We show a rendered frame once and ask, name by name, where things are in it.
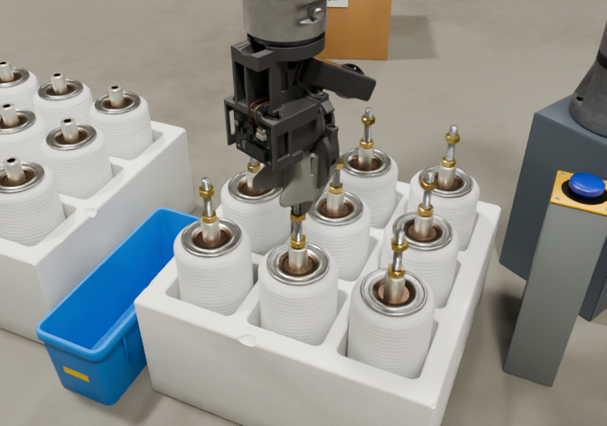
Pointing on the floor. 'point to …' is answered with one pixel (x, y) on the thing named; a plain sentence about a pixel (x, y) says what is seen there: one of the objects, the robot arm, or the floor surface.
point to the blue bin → (110, 312)
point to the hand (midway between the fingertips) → (303, 198)
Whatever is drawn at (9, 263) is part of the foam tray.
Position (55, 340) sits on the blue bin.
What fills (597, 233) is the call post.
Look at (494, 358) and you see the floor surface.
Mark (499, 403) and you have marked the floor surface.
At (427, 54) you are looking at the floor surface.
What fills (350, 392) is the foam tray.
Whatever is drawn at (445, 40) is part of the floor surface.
